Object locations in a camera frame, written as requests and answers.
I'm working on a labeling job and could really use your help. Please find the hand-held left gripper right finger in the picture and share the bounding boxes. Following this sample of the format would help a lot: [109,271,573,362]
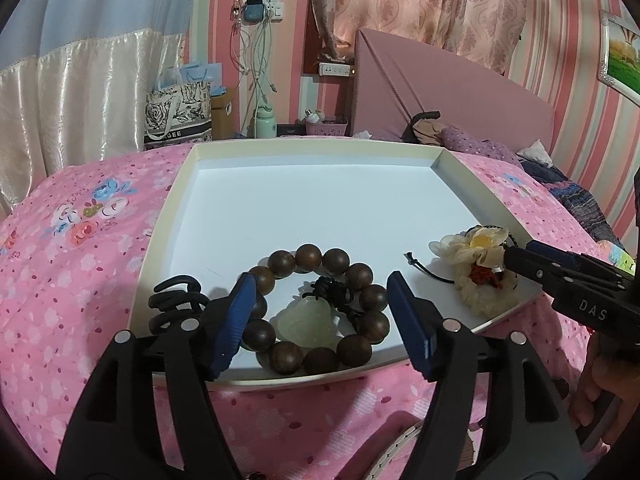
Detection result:
[386,270,588,480]

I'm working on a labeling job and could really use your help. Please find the brown bag with black strap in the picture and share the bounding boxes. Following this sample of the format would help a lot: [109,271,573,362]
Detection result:
[402,111,446,145]

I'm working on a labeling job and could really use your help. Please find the pink patterned curtain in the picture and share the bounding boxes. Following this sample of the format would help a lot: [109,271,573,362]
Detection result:
[307,0,528,68]

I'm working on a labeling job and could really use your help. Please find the jade pendant with black cord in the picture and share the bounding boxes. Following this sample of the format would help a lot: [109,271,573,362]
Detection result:
[270,277,368,350]

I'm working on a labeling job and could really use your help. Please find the white and blue curtain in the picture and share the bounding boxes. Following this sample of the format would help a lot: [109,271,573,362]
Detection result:
[0,0,201,221]

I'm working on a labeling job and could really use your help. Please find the dark patterned blanket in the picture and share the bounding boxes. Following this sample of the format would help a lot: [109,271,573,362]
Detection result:
[537,162,626,248]

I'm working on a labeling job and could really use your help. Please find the framed landscape picture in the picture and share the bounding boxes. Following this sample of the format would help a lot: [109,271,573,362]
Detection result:
[597,9,640,103]

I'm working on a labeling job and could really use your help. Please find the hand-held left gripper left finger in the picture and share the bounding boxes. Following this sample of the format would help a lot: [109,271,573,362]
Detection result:
[56,272,258,480]

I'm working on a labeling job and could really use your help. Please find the white cloth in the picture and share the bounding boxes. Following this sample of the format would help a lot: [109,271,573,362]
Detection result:
[516,140,553,168]

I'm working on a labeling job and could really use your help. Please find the cream flower scrunchie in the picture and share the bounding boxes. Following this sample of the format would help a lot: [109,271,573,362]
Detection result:
[429,226,521,318]

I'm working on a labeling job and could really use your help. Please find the light blue boxes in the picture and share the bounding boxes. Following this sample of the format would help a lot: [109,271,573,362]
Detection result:
[160,62,226,96]

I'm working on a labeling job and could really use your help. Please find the pink plastic basket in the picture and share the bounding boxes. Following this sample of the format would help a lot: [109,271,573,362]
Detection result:
[305,120,348,137]

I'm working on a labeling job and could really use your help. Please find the brown cardboard box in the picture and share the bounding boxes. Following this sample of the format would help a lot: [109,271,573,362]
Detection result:
[210,91,238,141]

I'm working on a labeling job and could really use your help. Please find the floral print tote bag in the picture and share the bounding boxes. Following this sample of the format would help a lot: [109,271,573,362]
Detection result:
[144,80,213,150]

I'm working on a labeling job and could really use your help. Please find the blue wall charger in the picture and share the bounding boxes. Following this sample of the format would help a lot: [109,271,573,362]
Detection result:
[241,0,266,26]

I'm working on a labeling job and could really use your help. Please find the pink padded headboard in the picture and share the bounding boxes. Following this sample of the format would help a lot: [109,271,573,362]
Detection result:
[352,28,556,156]

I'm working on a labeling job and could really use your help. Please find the colourful cartoon blanket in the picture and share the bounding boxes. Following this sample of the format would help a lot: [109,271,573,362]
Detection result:
[597,240,636,263]

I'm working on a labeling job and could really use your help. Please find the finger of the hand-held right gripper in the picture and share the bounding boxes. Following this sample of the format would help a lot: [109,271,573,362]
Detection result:
[525,240,640,277]
[502,246,626,295]

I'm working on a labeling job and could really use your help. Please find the brown wooden bead bracelet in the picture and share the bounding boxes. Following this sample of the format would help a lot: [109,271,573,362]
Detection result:
[240,243,391,376]

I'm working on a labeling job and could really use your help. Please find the purple dotted pillow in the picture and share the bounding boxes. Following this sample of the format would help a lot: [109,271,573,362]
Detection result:
[440,126,523,166]

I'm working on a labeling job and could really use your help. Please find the black hair claw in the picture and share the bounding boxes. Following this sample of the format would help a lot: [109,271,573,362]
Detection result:
[148,275,211,333]

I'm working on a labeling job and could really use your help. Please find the hanging charger cables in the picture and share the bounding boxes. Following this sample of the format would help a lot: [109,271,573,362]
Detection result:
[232,20,278,111]

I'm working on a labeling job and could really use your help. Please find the green water bottle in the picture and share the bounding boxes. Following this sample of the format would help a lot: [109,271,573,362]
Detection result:
[254,105,277,138]

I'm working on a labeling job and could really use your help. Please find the white shallow tray box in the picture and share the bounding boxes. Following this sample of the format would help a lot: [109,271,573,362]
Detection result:
[131,139,543,391]

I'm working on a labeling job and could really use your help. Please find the thin black cord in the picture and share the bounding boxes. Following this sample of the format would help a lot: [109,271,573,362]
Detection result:
[404,252,458,286]

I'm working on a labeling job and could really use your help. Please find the person's right hand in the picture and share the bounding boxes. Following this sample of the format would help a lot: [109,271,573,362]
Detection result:
[570,332,640,453]

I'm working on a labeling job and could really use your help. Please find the pink floral bedsheet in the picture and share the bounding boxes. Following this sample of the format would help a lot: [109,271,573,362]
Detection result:
[0,142,631,480]

